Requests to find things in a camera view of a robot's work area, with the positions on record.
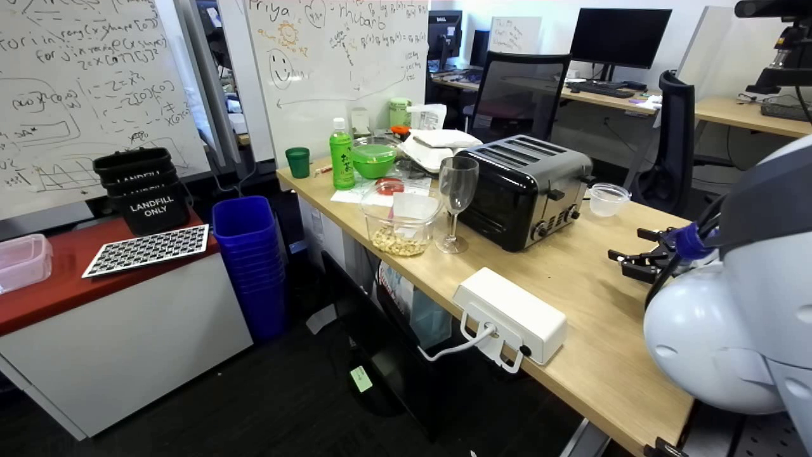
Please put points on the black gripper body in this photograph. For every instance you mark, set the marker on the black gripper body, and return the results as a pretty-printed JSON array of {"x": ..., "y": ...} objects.
[{"x": 674, "y": 248}]

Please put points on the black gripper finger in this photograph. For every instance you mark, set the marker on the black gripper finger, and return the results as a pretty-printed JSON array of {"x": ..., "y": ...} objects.
[
  {"x": 640, "y": 273},
  {"x": 630, "y": 258}
]

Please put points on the black and silver toaster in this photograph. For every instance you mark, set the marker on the black and silver toaster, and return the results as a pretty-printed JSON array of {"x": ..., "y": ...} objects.
[{"x": 528, "y": 190}]

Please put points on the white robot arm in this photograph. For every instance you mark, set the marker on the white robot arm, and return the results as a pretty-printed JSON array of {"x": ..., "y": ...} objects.
[{"x": 729, "y": 305}]

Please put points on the black chair back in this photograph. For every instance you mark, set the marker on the black chair back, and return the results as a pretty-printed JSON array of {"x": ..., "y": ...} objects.
[{"x": 665, "y": 183}]

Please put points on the small clear plastic cup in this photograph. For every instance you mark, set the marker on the small clear plastic cup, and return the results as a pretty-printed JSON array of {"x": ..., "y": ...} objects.
[{"x": 608, "y": 199}]

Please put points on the white power box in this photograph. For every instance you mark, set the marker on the white power box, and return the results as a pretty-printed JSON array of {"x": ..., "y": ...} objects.
[{"x": 507, "y": 322}]

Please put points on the clear wine glass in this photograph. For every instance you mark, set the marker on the clear wine glass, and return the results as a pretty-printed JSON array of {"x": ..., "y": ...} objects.
[{"x": 457, "y": 183}]

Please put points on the black mesh office chair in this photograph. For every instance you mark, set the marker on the black mesh office chair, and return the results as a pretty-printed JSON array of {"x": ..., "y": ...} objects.
[{"x": 518, "y": 94}]

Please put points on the black computer monitor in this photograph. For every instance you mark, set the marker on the black computer monitor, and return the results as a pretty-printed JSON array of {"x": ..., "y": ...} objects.
[{"x": 618, "y": 36}]

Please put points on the clear glass bowl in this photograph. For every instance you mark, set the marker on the clear glass bowl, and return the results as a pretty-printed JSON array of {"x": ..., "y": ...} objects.
[{"x": 398, "y": 235}]

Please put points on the stack of white plates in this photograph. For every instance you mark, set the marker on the stack of white plates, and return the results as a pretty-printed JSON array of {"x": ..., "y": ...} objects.
[{"x": 428, "y": 148}]

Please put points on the white mug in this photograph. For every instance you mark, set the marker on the white mug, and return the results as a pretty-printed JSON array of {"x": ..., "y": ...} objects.
[{"x": 428, "y": 116}]

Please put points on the red small dish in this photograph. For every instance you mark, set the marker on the red small dish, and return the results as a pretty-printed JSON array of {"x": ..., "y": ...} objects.
[{"x": 389, "y": 187}]

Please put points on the green plastic bowl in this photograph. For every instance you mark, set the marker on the green plastic bowl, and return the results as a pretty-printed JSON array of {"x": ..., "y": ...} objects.
[{"x": 374, "y": 161}]

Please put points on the light green cup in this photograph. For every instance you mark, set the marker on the light green cup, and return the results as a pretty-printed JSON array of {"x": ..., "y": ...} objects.
[{"x": 400, "y": 112}]

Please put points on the green plastic bottle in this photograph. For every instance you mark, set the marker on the green plastic bottle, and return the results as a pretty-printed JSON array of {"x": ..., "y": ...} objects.
[{"x": 344, "y": 178}]

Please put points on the dark green cup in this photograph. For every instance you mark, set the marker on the dark green cup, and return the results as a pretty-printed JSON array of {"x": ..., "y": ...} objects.
[{"x": 297, "y": 158}]

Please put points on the right whiteboard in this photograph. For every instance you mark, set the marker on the right whiteboard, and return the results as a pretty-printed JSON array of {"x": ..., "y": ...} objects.
[{"x": 323, "y": 59}]

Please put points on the whiteboard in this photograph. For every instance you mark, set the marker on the whiteboard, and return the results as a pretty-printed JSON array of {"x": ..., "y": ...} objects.
[
  {"x": 323, "y": 59},
  {"x": 82, "y": 79}
]

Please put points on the stacked blue bins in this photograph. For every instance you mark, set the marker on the stacked blue bins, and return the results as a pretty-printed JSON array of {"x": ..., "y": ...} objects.
[{"x": 253, "y": 249}]

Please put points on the stacked black bins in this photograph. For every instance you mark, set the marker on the stacked black bins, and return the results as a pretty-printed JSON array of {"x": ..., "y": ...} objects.
[{"x": 144, "y": 190}]

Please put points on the red top white cabinet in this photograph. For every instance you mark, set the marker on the red top white cabinet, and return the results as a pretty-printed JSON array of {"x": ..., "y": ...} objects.
[{"x": 94, "y": 351}]

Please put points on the left whiteboard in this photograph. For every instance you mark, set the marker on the left whiteboard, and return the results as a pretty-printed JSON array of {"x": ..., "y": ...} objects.
[{"x": 82, "y": 79}]

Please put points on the clear plastic container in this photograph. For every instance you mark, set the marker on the clear plastic container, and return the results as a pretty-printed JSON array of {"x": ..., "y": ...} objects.
[{"x": 23, "y": 262}]

